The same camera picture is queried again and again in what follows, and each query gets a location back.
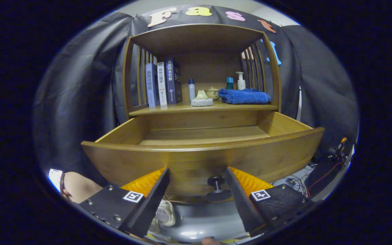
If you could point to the blue folded towel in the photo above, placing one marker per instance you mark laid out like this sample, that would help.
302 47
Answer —
243 96

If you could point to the teal bottle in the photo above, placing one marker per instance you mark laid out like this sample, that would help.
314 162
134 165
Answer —
229 83

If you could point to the white bottle blue cap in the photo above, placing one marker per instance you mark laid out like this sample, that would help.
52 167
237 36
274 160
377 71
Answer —
191 92

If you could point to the cream lidded teacup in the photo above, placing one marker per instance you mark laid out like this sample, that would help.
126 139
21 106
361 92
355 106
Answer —
213 93

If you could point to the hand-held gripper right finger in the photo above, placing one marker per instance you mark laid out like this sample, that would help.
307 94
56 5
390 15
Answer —
242 204

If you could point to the dark blue book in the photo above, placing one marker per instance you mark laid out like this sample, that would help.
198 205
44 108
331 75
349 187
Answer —
173 81

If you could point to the wooden cabinet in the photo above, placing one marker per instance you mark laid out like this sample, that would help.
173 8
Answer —
209 64

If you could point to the white pump bottle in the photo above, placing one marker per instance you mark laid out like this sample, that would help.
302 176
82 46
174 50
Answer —
241 84

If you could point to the black device orange tip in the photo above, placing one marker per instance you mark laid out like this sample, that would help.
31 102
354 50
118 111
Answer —
339 148

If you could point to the black drawer knob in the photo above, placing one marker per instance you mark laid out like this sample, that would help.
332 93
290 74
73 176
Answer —
218 194

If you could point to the light blue book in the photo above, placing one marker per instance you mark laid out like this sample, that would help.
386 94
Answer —
150 86

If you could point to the wooden drawer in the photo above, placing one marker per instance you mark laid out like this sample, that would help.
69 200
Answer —
196 160

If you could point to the wooden countertop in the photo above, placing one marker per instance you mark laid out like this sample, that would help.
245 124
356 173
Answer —
182 108

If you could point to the white book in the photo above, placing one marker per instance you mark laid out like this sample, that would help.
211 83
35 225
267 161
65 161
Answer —
162 85

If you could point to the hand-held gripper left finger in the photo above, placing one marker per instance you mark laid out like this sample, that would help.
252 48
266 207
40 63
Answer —
151 207

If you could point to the white shoe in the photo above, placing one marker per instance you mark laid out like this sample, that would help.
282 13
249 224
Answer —
167 212

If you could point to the white phone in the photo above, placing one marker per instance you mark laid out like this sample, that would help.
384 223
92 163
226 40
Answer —
55 178

